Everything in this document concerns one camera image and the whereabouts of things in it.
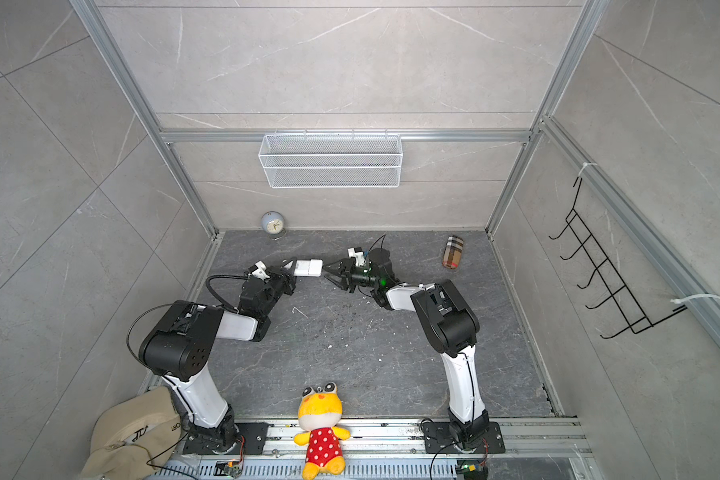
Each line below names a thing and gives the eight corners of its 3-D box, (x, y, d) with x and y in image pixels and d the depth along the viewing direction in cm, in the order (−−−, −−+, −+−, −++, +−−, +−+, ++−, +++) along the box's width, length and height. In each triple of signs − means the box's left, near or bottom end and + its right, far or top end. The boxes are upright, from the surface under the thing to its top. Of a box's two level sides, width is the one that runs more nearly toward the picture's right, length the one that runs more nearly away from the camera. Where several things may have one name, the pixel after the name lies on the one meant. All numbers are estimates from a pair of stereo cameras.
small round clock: (265, 236, 121) (258, 220, 114) (273, 225, 125) (268, 209, 118) (281, 240, 120) (276, 224, 113) (289, 229, 124) (284, 213, 117)
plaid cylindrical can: (440, 268, 111) (442, 261, 108) (445, 240, 120) (447, 234, 117) (457, 272, 110) (460, 266, 107) (462, 244, 119) (464, 237, 116)
